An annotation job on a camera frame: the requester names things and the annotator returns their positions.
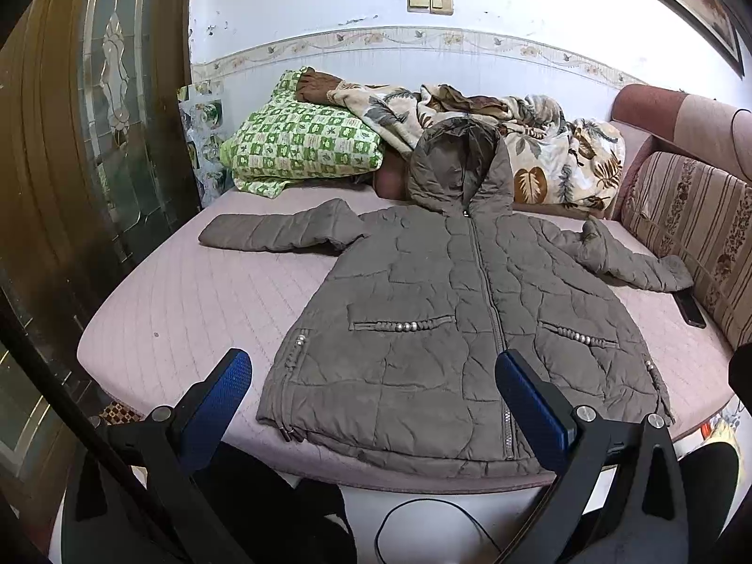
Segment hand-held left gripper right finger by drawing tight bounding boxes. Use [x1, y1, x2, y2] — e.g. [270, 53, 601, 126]
[494, 349, 706, 564]

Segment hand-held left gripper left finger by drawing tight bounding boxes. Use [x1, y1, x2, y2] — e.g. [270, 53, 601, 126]
[59, 348, 255, 564]

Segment grey-brown hooded puffer jacket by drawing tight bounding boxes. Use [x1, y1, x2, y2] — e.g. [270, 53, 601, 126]
[198, 116, 695, 479]

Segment pink quilted bed mattress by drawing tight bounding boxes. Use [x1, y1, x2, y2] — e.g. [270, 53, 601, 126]
[76, 179, 741, 491]

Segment person's dark trouser leg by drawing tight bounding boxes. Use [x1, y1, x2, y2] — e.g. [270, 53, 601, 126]
[200, 443, 359, 564]

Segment black phone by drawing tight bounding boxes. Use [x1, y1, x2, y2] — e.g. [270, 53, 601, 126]
[673, 289, 707, 330]

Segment striped floral sofa cushion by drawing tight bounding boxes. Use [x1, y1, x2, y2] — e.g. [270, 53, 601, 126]
[621, 151, 752, 353]

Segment leaf print fleece blanket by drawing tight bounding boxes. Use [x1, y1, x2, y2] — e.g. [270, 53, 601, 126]
[327, 82, 626, 212]

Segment green floral plastic sheet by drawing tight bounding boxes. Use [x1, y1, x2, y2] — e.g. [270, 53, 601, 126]
[178, 81, 227, 209]

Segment green checkered pillow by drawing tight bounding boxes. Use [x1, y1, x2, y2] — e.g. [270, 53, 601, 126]
[219, 68, 385, 199]

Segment wooden stained glass door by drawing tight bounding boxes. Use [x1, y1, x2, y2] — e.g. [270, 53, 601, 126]
[0, 0, 204, 541]

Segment brown cloth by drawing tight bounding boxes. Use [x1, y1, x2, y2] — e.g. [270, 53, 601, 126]
[295, 69, 345, 108]

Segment black cable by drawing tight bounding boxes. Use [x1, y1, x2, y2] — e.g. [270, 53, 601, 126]
[376, 496, 506, 564]

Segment pink upholstered sofa frame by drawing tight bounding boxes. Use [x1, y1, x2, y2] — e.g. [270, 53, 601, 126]
[605, 83, 752, 221]

